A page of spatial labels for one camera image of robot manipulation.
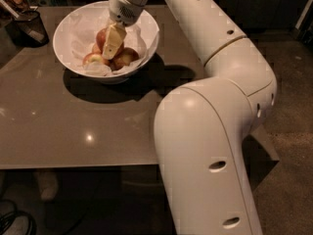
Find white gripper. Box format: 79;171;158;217
102;0;144;60

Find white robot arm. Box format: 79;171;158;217
109;0;277;235

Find right red-yellow apple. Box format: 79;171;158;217
112;47;139;71

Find red-yellow apple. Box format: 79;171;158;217
112;47;139;71
82;53;111;66

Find hidden back red apple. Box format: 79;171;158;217
92;43;102;54

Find white ceramic bowl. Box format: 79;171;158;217
52;1;161;85

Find white paper bowl liner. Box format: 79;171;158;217
67;3;160;77

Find left red-yellow apple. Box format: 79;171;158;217
82;53;111;66

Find black mesh pen cup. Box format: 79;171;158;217
14;11;49;48

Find brown patterned container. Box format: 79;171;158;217
0;0;30;20

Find white object under table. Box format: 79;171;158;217
34;169;59;202

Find black cables on floor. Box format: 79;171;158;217
0;200;37;235

